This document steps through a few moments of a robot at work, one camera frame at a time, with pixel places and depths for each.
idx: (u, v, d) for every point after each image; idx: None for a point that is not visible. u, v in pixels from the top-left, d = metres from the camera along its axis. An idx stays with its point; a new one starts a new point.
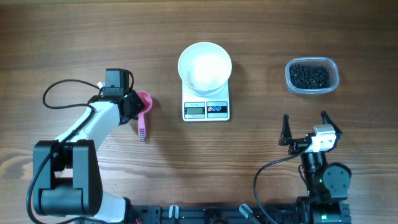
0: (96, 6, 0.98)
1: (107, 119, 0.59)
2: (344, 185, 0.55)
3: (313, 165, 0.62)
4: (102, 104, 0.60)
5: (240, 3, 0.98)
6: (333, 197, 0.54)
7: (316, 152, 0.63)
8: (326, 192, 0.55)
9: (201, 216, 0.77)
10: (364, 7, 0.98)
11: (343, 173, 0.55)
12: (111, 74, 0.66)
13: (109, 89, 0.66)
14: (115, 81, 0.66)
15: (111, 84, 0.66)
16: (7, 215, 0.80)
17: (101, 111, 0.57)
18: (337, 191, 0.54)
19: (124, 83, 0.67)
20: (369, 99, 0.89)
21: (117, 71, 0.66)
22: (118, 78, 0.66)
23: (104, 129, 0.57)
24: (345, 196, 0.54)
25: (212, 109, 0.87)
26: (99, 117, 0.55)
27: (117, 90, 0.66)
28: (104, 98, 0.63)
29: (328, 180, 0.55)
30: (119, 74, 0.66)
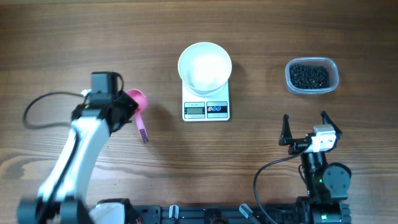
0: (96, 6, 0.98)
1: (96, 141, 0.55)
2: (344, 185, 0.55)
3: (313, 165, 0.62)
4: (87, 123, 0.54)
5: (240, 3, 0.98)
6: (334, 197, 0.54)
7: (316, 152, 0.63)
8: (326, 192, 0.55)
9: (201, 216, 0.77)
10: (364, 7, 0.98)
11: (343, 173, 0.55)
12: (96, 78, 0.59)
13: (95, 96, 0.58)
14: (101, 86, 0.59)
15: (97, 90, 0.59)
16: (7, 215, 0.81)
17: (86, 137, 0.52)
18: (338, 191, 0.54)
19: (112, 88, 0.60)
20: (369, 99, 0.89)
21: (102, 74, 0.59)
22: (105, 82, 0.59)
23: (93, 152, 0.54)
24: (345, 196, 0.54)
25: (212, 109, 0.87)
26: (84, 147, 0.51)
27: (104, 96, 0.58)
28: (89, 108, 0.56)
29: (328, 180, 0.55)
30: (106, 78, 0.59)
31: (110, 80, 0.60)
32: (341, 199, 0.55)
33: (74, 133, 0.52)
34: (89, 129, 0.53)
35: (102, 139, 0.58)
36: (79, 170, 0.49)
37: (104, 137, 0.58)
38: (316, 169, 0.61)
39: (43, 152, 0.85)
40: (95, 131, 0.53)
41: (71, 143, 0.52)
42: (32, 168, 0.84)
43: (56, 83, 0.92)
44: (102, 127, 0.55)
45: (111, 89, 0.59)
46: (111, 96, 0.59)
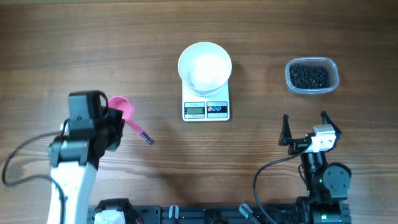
0: (96, 6, 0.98)
1: (86, 193, 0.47)
2: (344, 185, 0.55)
3: (313, 165, 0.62)
4: (71, 173, 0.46)
5: (240, 3, 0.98)
6: (334, 197, 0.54)
7: (316, 152, 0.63)
8: (326, 193, 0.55)
9: (201, 216, 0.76)
10: (364, 7, 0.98)
11: (343, 173, 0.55)
12: (74, 101, 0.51)
13: (76, 122, 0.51)
14: (81, 109, 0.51)
15: (77, 116, 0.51)
16: (7, 215, 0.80)
17: (72, 194, 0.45)
18: (337, 191, 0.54)
19: (94, 110, 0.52)
20: (369, 99, 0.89)
21: (81, 96, 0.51)
22: (86, 105, 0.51)
23: (85, 205, 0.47)
24: (345, 196, 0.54)
25: (212, 109, 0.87)
26: (73, 208, 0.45)
27: (86, 122, 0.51)
28: (71, 140, 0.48)
29: (328, 180, 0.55)
30: (86, 99, 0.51)
31: (91, 101, 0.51)
32: (341, 199, 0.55)
33: (59, 190, 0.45)
34: (74, 183, 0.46)
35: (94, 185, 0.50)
36: None
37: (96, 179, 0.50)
38: (316, 169, 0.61)
39: (43, 152, 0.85)
40: (82, 183, 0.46)
41: (56, 206, 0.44)
42: (33, 168, 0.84)
43: (56, 83, 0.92)
44: (89, 171, 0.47)
45: (93, 112, 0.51)
46: (93, 121, 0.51)
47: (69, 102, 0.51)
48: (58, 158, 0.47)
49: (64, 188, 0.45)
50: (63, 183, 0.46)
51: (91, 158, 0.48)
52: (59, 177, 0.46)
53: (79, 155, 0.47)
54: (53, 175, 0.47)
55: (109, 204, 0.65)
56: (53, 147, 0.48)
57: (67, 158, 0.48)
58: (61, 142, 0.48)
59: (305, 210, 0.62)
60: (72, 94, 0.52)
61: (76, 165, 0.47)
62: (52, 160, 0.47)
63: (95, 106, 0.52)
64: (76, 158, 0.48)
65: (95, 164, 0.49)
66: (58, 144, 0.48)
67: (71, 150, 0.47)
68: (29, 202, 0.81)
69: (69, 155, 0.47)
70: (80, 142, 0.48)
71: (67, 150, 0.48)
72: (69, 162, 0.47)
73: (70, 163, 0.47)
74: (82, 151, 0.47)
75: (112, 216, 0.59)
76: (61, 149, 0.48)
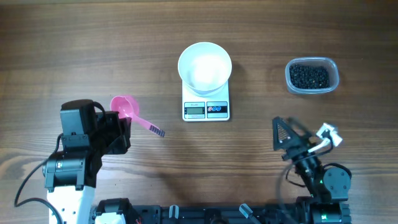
0: (95, 6, 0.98)
1: (84, 215, 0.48)
2: (344, 186, 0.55)
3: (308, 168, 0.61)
4: (68, 198, 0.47)
5: (240, 3, 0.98)
6: (334, 198, 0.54)
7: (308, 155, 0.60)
8: (326, 194, 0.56)
9: (201, 216, 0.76)
10: (363, 7, 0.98)
11: (343, 175, 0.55)
12: (66, 117, 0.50)
13: (69, 139, 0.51)
14: (74, 125, 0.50)
15: (71, 131, 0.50)
16: (7, 215, 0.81)
17: (71, 219, 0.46)
18: (337, 192, 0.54)
19: (88, 124, 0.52)
20: (369, 99, 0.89)
21: (74, 111, 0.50)
22: (79, 120, 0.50)
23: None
24: (345, 198, 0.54)
25: (212, 109, 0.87)
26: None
27: (79, 138, 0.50)
28: (66, 159, 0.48)
29: (328, 181, 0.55)
30: (78, 114, 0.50)
31: (84, 116, 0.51)
32: (341, 200, 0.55)
33: (57, 216, 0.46)
34: (71, 208, 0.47)
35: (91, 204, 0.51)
36: None
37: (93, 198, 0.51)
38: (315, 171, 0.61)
39: (43, 152, 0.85)
40: (80, 207, 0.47)
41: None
42: (33, 168, 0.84)
43: (56, 83, 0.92)
44: (86, 194, 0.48)
45: (87, 127, 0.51)
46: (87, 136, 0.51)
47: (61, 117, 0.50)
48: (53, 180, 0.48)
49: (62, 214, 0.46)
50: (61, 208, 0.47)
51: (88, 177, 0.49)
52: (56, 201, 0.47)
53: (76, 176, 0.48)
54: (49, 198, 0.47)
55: (109, 204, 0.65)
56: (48, 168, 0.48)
57: (63, 180, 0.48)
58: (55, 162, 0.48)
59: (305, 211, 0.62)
60: (63, 109, 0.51)
61: (73, 187, 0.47)
62: (48, 183, 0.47)
63: (88, 119, 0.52)
64: (71, 179, 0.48)
65: (91, 183, 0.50)
66: (53, 165, 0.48)
67: (66, 172, 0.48)
68: (29, 202, 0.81)
69: (64, 175, 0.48)
70: (76, 163, 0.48)
71: (63, 172, 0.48)
72: (66, 183, 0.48)
73: (66, 186, 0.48)
74: (78, 172, 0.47)
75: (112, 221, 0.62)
76: (56, 169, 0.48)
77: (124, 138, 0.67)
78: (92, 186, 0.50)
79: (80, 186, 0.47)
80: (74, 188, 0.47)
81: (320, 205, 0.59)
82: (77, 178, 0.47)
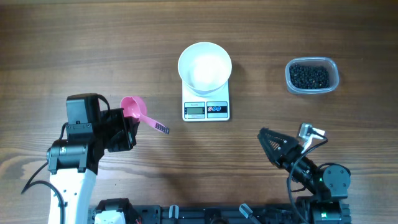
0: (96, 6, 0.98)
1: (85, 199, 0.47)
2: (344, 183, 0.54)
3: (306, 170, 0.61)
4: (71, 179, 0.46)
5: (240, 3, 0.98)
6: (334, 196, 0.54)
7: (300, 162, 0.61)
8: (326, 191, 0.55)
9: (201, 216, 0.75)
10: (363, 7, 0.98)
11: (343, 172, 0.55)
12: (73, 106, 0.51)
13: (74, 127, 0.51)
14: (79, 114, 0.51)
15: (75, 119, 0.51)
16: (7, 215, 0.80)
17: (71, 201, 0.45)
18: (337, 190, 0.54)
19: (93, 114, 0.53)
20: (369, 99, 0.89)
21: (79, 100, 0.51)
22: (84, 109, 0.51)
23: (84, 211, 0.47)
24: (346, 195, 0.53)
25: (212, 109, 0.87)
26: (73, 214, 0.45)
27: (83, 126, 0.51)
28: (70, 144, 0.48)
29: (328, 179, 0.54)
30: (84, 104, 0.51)
31: (90, 106, 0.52)
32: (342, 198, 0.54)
33: (58, 196, 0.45)
34: (73, 189, 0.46)
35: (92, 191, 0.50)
36: None
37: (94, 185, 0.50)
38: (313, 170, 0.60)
39: (43, 152, 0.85)
40: (81, 189, 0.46)
41: (55, 213, 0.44)
42: (33, 168, 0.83)
43: (56, 83, 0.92)
44: (89, 178, 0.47)
45: (91, 117, 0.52)
46: (92, 125, 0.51)
47: (67, 106, 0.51)
48: (56, 163, 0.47)
49: (63, 195, 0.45)
50: (63, 189, 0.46)
51: (91, 162, 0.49)
52: (58, 183, 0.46)
53: (79, 160, 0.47)
54: (51, 181, 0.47)
55: (109, 204, 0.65)
56: (52, 152, 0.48)
57: (66, 163, 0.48)
58: (60, 147, 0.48)
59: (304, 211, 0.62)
60: (70, 99, 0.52)
61: (76, 170, 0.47)
62: (51, 166, 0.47)
63: (93, 110, 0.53)
64: (74, 163, 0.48)
65: (94, 169, 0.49)
66: (56, 150, 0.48)
67: (69, 155, 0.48)
68: (28, 202, 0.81)
69: (68, 160, 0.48)
70: (79, 147, 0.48)
71: (66, 156, 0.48)
72: (68, 167, 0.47)
73: (69, 169, 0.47)
74: (81, 157, 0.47)
75: (112, 218, 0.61)
76: (60, 153, 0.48)
77: (129, 134, 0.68)
78: (94, 173, 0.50)
79: (83, 168, 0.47)
80: (77, 170, 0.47)
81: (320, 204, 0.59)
82: (80, 161, 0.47)
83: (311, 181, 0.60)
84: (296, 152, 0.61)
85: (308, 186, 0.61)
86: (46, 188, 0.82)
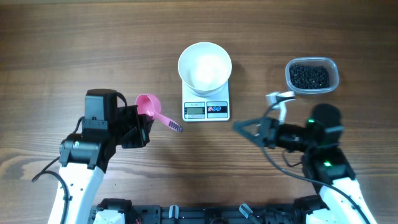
0: (96, 6, 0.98)
1: (89, 196, 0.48)
2: (336, 117, 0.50)
3: (295, 135, 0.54)
4: (79, 175, 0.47)
5: (240, 3, 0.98)
6: (331, 128, 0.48)
7: (282, 132, 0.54)
8: (321, 130, 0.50)
9: (201, 216, 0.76)
10: (363, 7, 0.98)
11: (329, 109, 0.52)
12: (91, 102, 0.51)
13: (90, 123, 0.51)
14: (96, 110, 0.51)
15: (92, 116, 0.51)
16: (7, 215, 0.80)
17: (77, 195, 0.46)
18: (331, 124, 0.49)
19: (111, 112, 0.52)
20: (369, 99, 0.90)
21: (99, 97, 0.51)
22: (101, 106, 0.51)
23: (86, 209, 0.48)
24: (342, 127, 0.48)
25: (212, 109, 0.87)
26: (76, 209, 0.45)
27: (99, 123, 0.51)
28: (84, 140, 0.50)
29: (316, 118, 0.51)
30: (102, 101, 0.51)
31: (107, 103, 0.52)
32: (340, 132, 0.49)
33: (64, 189, 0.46)
34: (80, 185, 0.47)
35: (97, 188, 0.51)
36: None
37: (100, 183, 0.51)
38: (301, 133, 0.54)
39: (43, 152, 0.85)
40: (87, 185, 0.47)
41: (60, 206, 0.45)
42: (33, 168, 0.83)
43: (56, 83, 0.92)
44: (96, 175, 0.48)
45: (109, 116, 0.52)
46: (108, 123, 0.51)
47: (86, 101, 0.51)
48: (68, 157, 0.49)
49: (70, 187, 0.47)
50: (69, 183, 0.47)
51: (101, 160, 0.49)
52: (67, 175, 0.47)
53: (89, 157, 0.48)
54: (61, 173, 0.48)
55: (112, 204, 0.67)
56: (65, 145, 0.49)
57: (77, 158, 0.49)
58: (73, 141, 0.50)
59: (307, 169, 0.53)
60: (90, 93, 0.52)
61: (85, 165, 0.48)
62: (62, 158, 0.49)
63: (111, 108, 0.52)
64: (85, 158, 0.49)
65: (102, 167, 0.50)
66: (70, 144, 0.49)
67: (82, 151, 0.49)
68: (28, 202, 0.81)
69: (79, 155, 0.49)
70: (92, 145, 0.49)
71: (78, 150, 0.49)
72: (79, 161, 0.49)
73: (79, 164, 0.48)
74: (92, 154, 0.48)
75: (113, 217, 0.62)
76: (73, 147, 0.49)
77: (142, 131, 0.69)
78: (102, 171, 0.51)
79: (92, 166, 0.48)
80: (86, 166, 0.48)
81: (321, 155, 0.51)
82: (91, 158, 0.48)
83: (305, 141, 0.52)
84: (275, 127, 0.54)
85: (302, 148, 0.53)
86: (46, 188, 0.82)
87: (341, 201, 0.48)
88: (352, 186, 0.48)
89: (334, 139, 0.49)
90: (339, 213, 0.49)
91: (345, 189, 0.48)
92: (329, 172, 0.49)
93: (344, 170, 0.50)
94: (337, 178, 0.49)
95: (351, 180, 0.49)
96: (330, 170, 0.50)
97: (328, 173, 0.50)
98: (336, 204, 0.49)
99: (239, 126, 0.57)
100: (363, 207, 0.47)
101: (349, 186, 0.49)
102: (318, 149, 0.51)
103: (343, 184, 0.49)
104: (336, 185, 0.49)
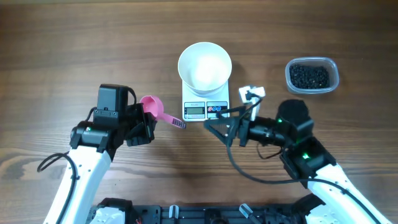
0: (96, 6, 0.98)
1: (95, 178, 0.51)
2: (303, 111, 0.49)
3: (266, 129, 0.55)
4: (88, 157, 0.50)
5: (240, 3, 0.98)
6: (301, 126, 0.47)
7: (252, 127, 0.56)
8: (291, 128, 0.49)
9: (201, 216, 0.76)
10: (362, 7, 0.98)
11: (296, 102, 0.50)
12: (104, 93, 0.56)
13: (101, 112, 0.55)
14: (108, 101, 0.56)
15: (104, 106, 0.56)
16: (7, 215, 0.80)
17: (84, 175, 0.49)
18: (300, 120, 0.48)
19: (121, 104, 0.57)
20: (369, 99, 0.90)
21: (112, 89, 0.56)
22: (113, 98, 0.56)
23: (92, 190, 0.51)
24: (311, 121, 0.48)
25: (212, 109, 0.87)
26: (82, 188, 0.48)
27: (109, 114, 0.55)
28: (94, 127, 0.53)
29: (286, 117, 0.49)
30: (114, 93, 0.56)
31: (120, 96, 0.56)
32: (310, 127, 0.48)
33: (73, 168, 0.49)
34: (88, 166, 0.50)
35: (102, 173, 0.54)
36: (78, 213, 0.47)
37: (106, 168, 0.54)
38: (272, 128, 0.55)
39: (43, 152, 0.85)
40: (95, 168, 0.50)
41: (67, 183, 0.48)
42: (33, 168, 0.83)
43: (56, 83, 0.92)
44: (104, 159, 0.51)
45: (119, 107, 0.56)
46: (118, 114, 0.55)
47: (99, 93, 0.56)
48: (79, 141, 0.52)
49: (79, 167, 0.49)
50: (78, 163, 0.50)
51: (109, 147, 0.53)
52: (76, 157, 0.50)
53: (99, 142, 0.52)
54: (71, 154, 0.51)
55: (113, 202, 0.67)
56: (77, 130, 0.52)
57: (87, 142, 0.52)
58: (84, 127, 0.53)
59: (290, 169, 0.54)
60: (104, 86, 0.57)
61: (95, 149, 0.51)
62: (73, 141, 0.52)
63: (122, 101, 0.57)
64: (95, 144, 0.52)
65: (111, 153, 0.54)
66: (82, 129, 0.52)
67: (92, 137, 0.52)
68: (29, 202, 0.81)
69: (90, 140, 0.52)
70: (102, 132, 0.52)
71: (88, 136, 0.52)
72: (88, 145, 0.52)
73: (89, 147, 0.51)
74: (101, 140, 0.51)
75: (112, 214, 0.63)
76: (84, 133, 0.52)
77: (148, 128, 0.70)
78: (109, 157, 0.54)
79: (101, 150, 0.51)
80: (96, 150, 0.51)
81: (298, 150, 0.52)
82: (100, 143, 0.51)
83: (275, 134, 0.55)
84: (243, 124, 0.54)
85: (276, 141, 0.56)
86: (46, 188, 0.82)
87: (329, 190, 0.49)
88: (336, 172, 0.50)
89: (306, 132, 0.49)
90: (331, 202, 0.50)
91: (329, 177, 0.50)
92: (308, 164, 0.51)
93: (323, 158, 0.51)
94: (319, 169, 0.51)
95: (333, 167, 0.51)
96: (310, 163, 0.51)
97: (308, 166, 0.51)
98: (326, 194, 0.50)
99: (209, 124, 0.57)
100: (351, 188, 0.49)
101: (331, 173, 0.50)
102: (294, 145, 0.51)
103: (326, 173, 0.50)
104: (320, 177, 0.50)
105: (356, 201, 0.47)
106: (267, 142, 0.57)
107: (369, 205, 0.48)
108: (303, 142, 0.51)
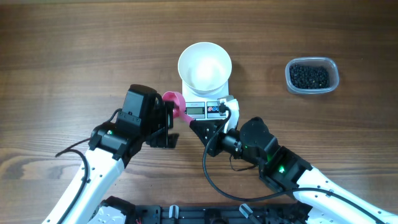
0: (96, 6, 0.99)
1: (104, 185, 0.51)
2: (264, 130, 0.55)
3: (238, 140, 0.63)
4: (102, 162, 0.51)
5: (240, 3, 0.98)
6: (267, 146, 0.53)
7: (225, 139, 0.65)
8: (259, 150, 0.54)
9: (201, 216, 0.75)
10: (362, 7, 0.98)
11: (253, 124, 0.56)
12: (132, 97, 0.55)
13: (125, 116, 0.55)
14: (134, 106, 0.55)
15: (129, 110, 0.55)
16: (7, 215, 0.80)
17: (95, 180, 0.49)
18: (262, 141, 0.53)
19: (146, 111, 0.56)
20: (369, 99, 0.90)
21: (139, 95, 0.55)
22: (139, 103, 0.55)
23: (99, 195, 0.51)
24: (273, 139, 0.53)
25: (212, 109, 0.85)
26: (91, 191, 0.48)
27: (133, 119, 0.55)
28: (115, 132, 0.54)
29: (250, 140, 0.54)
30: (141, 99, 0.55)
31: (146, 102, 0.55)
32: (274, 143, 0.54)
33: (86, 171, 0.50)
34: (101, 171, 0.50)
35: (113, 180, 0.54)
36: (79, 218, 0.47)
37: (117, 176, 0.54)
38: (240, 144, 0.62)
39: (43, 152, 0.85)
40: (107, 173, 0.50)
41: (78, 185, 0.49)
42: (33, 168, 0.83)
43: (56, 83, 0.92)
44: (118, 166, 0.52)
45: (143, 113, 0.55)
46: (142, 121, 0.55)
47: (127, 96, 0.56)
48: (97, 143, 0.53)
49: (91, 171, 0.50)
50: (92, 167, 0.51)
51: (125, 155, 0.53)
52: (91, 159, 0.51)
53: (117, 148, 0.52)
54: (87, 155, 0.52)
55: (117, 203, 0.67)
56: (98, 132, 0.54)
57: (105, 146, 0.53)
58: (106, 130, 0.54)
59: (272, 187, 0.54)
60: (132, 89, 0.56)
61: (111, 155, 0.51)
62: (92, 142, 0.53)
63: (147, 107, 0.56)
64: (112, 149, 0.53)
65: (126, 160, 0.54)
66: (102, 132, 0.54)
67: (112, 141, 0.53)
68: (29, 202, 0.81)
69: (108, 144, 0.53)
70: (122, 138, 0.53)
71: (107, 140, 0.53)
72: (105, 149, 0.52)
73: (105, 152, 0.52)
74: (119, 146, 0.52)
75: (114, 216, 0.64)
76: (104, 135, 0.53)
77: (168, 117, 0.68)
78: (124, 165, 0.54)
79: (117, 157, 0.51)
80: (112, 156, 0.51)
81: (273, 166, 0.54)
82: (117, 150, 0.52)
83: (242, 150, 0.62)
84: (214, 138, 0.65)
85: (244, 157, 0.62)
86: (47, 188, 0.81)
87: (315, 197, 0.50)
88: (314, 177, 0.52)
89: (272, 149, 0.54)
90: (321, 207, 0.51)
91: (310, 183, 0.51)
92: (287, 176, 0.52)
93: (298, 165, 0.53)
94: (298, 178, 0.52)
95: (309, 172, 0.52)
96: (287, 175, 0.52)
97: (287, 178, 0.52)
98: (314, 201, 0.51)
99: (195, 125, 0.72)
100: (334, 189, 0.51)
101: (311, 178, 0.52)
102: (267, 165, 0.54)
103: (305, 180, 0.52)
104: (302, 185, 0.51)
105: (344, 200, 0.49)
106: (236, 157, 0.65)
107: (357, 199, 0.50)
108: (275, 157, 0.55)
